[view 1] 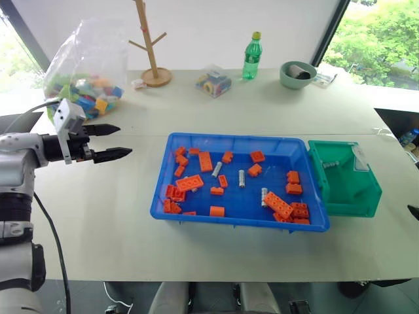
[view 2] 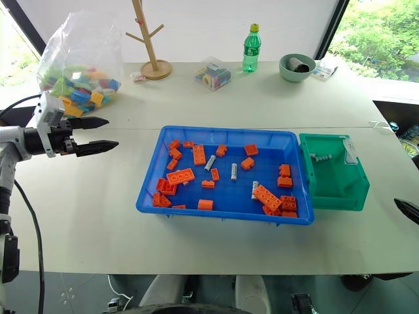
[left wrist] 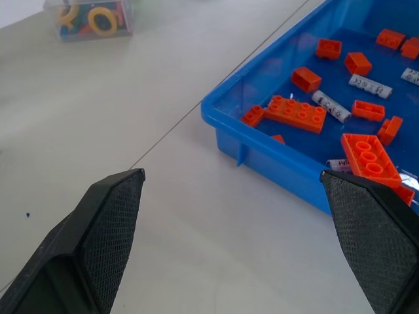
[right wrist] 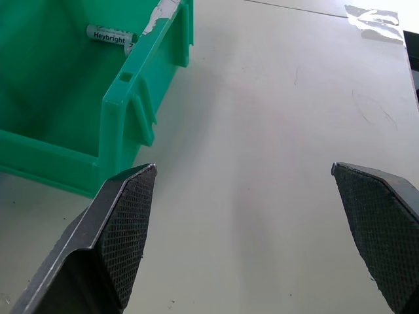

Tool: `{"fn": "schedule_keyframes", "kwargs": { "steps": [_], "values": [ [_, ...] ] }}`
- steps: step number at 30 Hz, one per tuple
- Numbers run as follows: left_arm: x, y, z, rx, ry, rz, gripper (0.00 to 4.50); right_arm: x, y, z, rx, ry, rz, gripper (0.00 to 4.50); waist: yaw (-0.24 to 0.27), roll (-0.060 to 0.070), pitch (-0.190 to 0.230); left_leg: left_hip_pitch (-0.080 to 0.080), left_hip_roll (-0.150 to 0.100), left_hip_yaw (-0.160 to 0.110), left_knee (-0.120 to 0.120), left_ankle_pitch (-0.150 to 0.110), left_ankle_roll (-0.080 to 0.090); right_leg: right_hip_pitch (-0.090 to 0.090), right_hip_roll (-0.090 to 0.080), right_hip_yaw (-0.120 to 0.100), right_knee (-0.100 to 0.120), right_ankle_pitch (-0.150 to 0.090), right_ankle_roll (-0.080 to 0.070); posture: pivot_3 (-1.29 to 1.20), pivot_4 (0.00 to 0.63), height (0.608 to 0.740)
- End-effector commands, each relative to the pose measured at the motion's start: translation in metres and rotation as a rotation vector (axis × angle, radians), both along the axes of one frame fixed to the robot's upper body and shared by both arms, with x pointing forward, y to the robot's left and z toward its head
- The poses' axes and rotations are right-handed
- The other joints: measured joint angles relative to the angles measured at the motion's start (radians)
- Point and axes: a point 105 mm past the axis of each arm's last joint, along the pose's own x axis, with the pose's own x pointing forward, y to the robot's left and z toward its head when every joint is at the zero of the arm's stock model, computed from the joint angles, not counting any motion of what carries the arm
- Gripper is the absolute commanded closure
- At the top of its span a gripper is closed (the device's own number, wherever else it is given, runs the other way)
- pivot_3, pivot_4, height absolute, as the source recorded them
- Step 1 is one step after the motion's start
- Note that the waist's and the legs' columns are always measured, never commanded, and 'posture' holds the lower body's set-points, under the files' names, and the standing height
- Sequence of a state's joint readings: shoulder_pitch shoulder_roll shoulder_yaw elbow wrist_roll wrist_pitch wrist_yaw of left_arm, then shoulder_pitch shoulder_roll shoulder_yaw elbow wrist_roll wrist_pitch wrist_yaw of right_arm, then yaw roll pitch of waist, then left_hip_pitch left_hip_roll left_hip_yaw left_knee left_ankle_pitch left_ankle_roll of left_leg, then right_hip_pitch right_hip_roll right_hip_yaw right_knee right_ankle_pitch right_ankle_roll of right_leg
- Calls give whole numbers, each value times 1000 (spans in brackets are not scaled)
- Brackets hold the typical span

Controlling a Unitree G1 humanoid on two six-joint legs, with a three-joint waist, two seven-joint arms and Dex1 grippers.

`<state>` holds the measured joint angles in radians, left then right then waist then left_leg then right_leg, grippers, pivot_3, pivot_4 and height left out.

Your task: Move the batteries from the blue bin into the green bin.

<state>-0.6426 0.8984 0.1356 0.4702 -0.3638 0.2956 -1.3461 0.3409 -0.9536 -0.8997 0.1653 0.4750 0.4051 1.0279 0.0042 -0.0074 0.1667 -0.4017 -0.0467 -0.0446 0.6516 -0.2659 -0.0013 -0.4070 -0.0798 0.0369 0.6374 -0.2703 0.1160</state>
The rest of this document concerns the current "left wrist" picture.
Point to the orange building brick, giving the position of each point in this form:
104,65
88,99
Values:
357,63
390,129
328,49
279,139
405,193
305,79
390,38
368,110
411,48

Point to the white cylinder with black markings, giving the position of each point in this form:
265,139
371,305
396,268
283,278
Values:
370,86
331,106
411,76
338,164

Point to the blue plastic tray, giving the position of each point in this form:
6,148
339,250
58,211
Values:
294,95

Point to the small orange two-stud brick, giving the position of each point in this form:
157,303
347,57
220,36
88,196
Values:
253,115

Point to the large orange brick upside down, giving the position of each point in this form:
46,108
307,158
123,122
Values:
368,158

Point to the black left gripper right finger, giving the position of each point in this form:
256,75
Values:
370,235

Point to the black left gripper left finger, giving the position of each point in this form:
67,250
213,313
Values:
108,229

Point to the clear plastic box of toys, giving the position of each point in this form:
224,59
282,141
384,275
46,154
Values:
95,19

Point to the large orange eight-stud brick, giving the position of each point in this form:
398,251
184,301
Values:
296,112

